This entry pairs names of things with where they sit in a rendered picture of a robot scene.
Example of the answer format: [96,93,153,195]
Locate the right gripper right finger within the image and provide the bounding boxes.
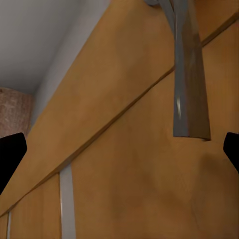
[223,132,239,172]

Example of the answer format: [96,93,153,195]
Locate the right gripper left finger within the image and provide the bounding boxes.
[0,132,27,194]

